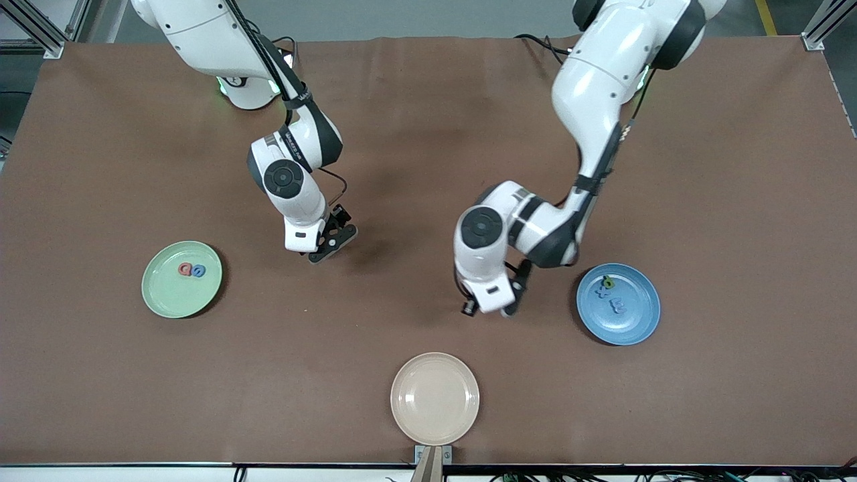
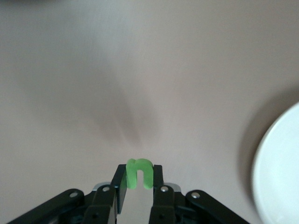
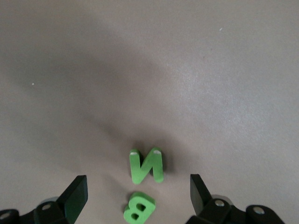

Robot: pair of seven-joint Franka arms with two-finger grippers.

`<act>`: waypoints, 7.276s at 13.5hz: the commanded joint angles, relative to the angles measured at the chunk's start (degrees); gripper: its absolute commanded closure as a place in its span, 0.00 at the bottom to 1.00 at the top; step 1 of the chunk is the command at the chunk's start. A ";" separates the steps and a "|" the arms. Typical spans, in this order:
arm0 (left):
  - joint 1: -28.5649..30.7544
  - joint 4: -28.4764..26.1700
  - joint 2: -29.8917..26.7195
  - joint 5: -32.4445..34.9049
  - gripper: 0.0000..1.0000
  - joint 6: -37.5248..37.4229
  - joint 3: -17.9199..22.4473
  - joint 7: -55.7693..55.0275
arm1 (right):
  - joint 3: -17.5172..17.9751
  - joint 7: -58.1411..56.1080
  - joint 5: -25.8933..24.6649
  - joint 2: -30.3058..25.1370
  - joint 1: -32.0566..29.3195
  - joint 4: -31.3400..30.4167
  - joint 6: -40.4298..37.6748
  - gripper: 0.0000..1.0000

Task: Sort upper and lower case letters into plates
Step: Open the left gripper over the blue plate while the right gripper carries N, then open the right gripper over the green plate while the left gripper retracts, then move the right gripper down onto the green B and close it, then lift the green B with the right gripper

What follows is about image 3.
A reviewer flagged green letter B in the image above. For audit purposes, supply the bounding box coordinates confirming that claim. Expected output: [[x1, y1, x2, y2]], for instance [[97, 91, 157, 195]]
[[123, 191, 156, 224]]

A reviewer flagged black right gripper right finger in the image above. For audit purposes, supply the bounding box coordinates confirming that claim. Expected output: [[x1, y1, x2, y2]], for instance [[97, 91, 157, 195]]
[[186, 174, 287, 224]]

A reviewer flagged green letter N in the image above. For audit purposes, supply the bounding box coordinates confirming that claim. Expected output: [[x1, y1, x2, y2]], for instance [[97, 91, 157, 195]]
[[129, 147, 164, 185]]

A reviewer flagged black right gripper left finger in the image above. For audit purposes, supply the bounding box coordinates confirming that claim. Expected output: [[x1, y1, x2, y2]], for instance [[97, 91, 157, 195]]
[[0, 175, 89, 224]]

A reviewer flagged brown table cover sheet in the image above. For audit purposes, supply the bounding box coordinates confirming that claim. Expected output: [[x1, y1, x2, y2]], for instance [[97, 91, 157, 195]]
[[0, 0, 299, 224]]

